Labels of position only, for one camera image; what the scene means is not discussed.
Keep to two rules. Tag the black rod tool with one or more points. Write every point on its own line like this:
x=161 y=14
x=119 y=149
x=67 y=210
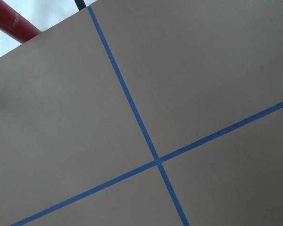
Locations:
x=80 y=4

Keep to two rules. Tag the red cylinder bottle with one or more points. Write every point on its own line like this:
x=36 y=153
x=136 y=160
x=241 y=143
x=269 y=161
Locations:
x=15 y=25

